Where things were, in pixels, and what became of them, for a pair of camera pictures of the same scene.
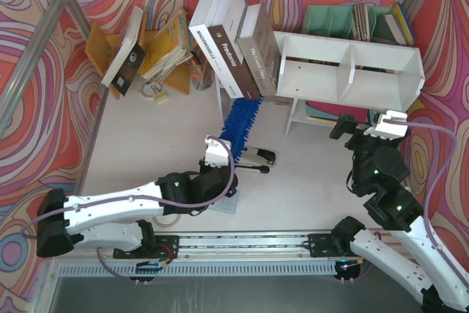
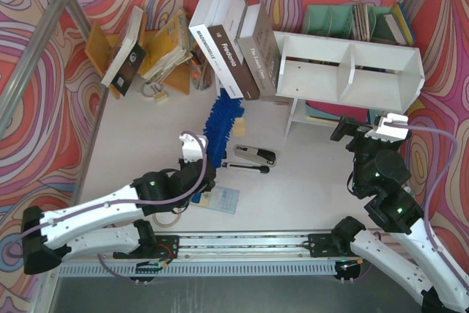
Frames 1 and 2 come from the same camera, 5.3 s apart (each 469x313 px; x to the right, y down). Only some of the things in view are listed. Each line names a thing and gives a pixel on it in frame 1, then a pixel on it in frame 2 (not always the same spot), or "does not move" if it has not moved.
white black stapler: [262, 156] does not move
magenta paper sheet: [361, 113] does not move
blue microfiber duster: [238, 123] → [220, 124]
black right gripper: [356, 135] does not move
